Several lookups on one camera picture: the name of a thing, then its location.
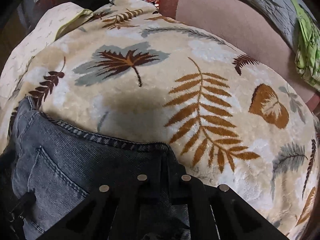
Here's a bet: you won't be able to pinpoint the white printed sheet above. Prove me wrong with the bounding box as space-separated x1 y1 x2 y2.
0 2 94 108

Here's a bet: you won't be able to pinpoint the leaf print blanket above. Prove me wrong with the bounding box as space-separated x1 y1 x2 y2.
0 0 320 240

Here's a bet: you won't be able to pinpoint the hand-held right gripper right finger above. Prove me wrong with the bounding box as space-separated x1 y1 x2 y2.
168 155 288 240

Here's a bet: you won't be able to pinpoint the dark floral cabinet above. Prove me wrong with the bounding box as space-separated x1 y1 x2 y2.
15 0 58 30

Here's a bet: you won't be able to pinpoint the blue denim pants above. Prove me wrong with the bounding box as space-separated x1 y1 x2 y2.
7 96 215 240

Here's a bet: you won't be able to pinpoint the pink and brown sofa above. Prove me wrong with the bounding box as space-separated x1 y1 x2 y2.
160 0 320 115

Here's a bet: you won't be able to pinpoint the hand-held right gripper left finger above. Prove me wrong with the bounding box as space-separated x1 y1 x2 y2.
37 152 168 240

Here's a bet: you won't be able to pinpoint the green patterned quilt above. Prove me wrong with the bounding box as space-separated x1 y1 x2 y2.
282 0 320 92

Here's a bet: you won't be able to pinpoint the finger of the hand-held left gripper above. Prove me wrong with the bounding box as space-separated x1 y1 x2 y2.
7 192 37 232

